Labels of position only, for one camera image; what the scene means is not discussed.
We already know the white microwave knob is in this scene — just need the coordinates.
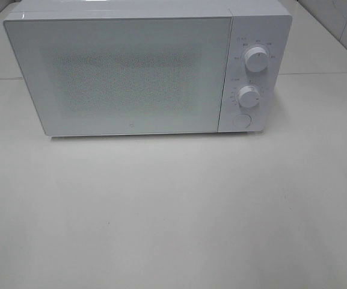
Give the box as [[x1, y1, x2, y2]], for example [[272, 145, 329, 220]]
[[242, 45, 270, 73], [236, 85, 260, 108]]

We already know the white microwave door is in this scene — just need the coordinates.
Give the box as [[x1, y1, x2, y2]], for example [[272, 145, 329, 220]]
[[4, 17, 231, 137]]

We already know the round white door button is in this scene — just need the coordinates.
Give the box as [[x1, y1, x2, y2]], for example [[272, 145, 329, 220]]
[[233, 113, 252, 129]]

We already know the white microwave oven body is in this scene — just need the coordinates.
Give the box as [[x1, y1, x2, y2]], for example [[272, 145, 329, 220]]
[[3, 1, 292, 135]]

